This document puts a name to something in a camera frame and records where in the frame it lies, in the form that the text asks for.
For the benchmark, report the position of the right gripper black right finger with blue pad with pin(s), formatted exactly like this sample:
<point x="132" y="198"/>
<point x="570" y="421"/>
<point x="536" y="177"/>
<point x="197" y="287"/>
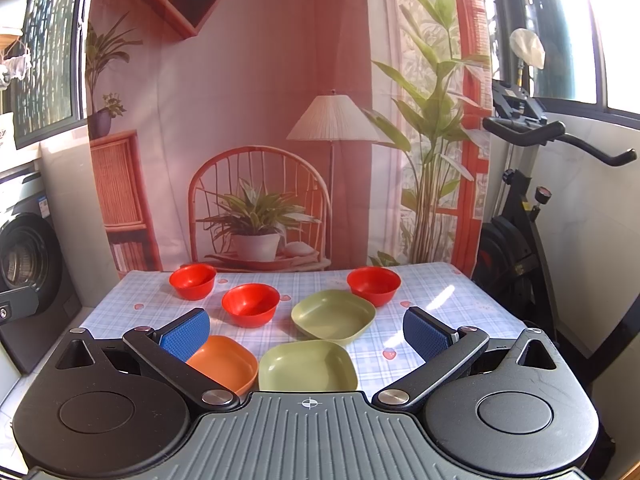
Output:
<point x="447" y="354"/>

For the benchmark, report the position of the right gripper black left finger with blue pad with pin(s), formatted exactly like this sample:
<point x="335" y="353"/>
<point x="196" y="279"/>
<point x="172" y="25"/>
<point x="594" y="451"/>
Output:
<point x="164" y="353"/>

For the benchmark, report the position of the red bowl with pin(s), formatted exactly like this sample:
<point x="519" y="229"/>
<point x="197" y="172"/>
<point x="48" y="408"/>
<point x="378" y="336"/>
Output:
<point x="251" y="305"/>
<point x="374" y="284"/>
<point x="193" y="281"/>

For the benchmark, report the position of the blue plaid tablecloth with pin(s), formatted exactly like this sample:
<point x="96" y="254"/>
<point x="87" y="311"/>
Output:
<point x="380" y="355"/>

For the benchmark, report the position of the orange square plate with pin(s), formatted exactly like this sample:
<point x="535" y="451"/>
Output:
<point x="227" y="362"/>

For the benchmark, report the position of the green square plate rear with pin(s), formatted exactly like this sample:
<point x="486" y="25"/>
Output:
<point x="335" y="315"/>

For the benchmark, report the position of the green square plate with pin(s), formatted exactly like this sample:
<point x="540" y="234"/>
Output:
<point x="335" y="315"/>
<point x="307" y="366"/>

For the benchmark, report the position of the black exercise bike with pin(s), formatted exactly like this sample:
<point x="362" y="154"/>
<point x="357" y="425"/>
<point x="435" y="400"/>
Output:
<point x="511" y="265"/>

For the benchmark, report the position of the green square plate front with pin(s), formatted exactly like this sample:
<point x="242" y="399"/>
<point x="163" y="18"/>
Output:
<point x="307" y="366"/>

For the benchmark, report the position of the dark front-load washing machine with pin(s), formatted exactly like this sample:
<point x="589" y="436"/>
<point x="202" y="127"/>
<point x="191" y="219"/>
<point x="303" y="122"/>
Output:
<point x="31" y="255"/>

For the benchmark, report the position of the printed room backdrop cloth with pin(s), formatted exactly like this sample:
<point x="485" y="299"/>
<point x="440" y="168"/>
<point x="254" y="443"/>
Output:
<point x="291" y="135"/>

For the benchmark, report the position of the black framed window left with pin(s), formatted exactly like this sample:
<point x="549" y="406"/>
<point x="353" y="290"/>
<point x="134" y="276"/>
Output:
<point x="50" y="98"/>

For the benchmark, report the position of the black framed window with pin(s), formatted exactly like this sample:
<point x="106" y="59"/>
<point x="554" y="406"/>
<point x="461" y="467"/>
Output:
<point x="50" y="98"/>
<point x="591" y="68"/>

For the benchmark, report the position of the black framed window right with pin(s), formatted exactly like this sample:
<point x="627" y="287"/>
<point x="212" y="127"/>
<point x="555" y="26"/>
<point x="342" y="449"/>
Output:
<point x="591" y="68"/>

